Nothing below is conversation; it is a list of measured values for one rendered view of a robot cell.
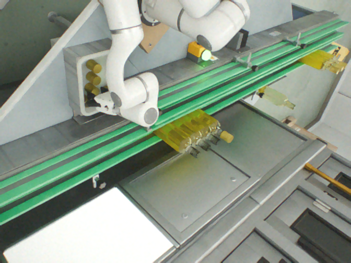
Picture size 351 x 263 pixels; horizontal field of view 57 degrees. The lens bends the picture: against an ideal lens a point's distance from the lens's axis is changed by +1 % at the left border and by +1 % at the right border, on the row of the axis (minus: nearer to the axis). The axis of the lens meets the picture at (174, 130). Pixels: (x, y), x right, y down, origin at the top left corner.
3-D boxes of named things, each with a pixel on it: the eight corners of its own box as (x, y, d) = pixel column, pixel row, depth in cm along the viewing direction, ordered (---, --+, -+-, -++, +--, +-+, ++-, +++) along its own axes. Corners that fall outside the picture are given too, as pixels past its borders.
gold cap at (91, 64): (85, 60, 108) (93, 65, 106) (94, 58, 110) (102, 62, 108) (85, 69, 110) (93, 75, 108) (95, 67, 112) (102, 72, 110)
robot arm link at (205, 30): (171, 18, 95) (212, 38, 86) (201, -11, 97) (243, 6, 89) (180, 42, 103) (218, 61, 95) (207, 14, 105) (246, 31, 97)
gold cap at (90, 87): (83, 84, 113) (91, 89, 111) (92, 81, 115) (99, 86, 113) (84, 92, 115) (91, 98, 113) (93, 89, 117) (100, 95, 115)
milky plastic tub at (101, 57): (69, 106, 116) (82, 118, 111) (62, 48, 102) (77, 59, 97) (109, 92, 126) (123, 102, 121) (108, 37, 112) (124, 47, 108)
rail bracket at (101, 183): (78, 176, 120) (98, 199, 113) (76, 163, 116) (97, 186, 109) (87, 171, 122) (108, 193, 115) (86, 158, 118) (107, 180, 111)
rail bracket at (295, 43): (280, 40, 182) (302, 49, 175) (285, 28, 177) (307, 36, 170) (284, 39, 184) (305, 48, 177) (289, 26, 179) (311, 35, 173)
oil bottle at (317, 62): (291, 58, 205) (334, 76, 191) (294, 50, 202) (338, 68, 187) (296, 56, 208) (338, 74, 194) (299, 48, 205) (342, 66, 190)
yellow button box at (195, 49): (185, 56, 149) (197, 63, 145) (187, 41, 144) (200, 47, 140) (196, 53, 153) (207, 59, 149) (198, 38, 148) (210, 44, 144)
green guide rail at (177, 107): (142, 115, 126) (155, 126, 122) (142, 113, 126) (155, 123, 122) (332, 30, 230) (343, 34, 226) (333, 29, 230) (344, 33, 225)
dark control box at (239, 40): (223, 44, 165) (236, 50, 161) (226, 28, 160) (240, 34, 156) (232, 40, 170) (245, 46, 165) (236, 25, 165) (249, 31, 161)
